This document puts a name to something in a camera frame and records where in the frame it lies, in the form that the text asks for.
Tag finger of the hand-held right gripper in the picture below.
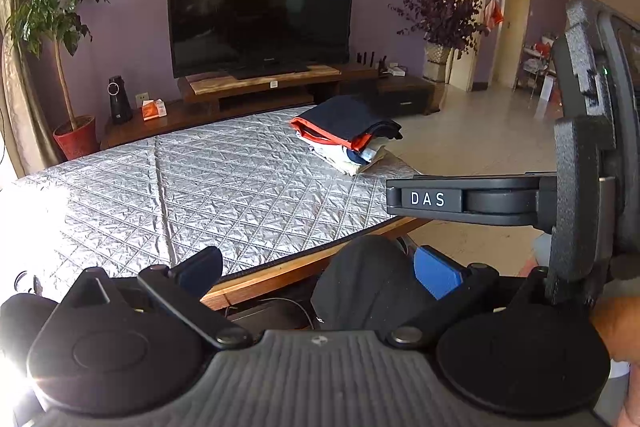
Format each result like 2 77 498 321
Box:
386 173 558 229

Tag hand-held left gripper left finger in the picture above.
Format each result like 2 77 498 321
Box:
60 246 253 351

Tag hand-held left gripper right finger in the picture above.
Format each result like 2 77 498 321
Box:
387 244 551 350

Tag navy jacket orange lining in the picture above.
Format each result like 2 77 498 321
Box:
291 96 403 148

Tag pile of folded light clothes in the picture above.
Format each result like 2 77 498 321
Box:
299 129 389 176

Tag person's right hand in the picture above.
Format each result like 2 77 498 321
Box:
590 294 640 427

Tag person's black pants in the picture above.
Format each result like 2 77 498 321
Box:
0 234 437 358

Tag silver quilted bed cover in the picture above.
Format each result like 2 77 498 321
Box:
0 106 423 303

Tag metal rack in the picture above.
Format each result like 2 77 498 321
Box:
515 34 558 101

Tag beige door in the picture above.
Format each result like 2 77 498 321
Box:
500 0 534 90
439 0 489 92

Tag woven vase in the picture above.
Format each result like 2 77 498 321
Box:
424 44 454 84

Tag orange tissue box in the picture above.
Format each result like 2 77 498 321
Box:
141 99 168 122

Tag red plant pot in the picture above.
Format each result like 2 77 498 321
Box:
52 115 98 161

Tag dark wooden TV stand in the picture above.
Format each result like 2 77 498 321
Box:
100 63 436 151

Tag black speaker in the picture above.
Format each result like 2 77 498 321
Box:
107 76 134 125

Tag purple dried plant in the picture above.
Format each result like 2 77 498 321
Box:
389 0 493 60

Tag beige curtain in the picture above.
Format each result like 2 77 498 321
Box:
0 0 61 178

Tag black television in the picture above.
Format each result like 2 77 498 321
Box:
167 0 356 80

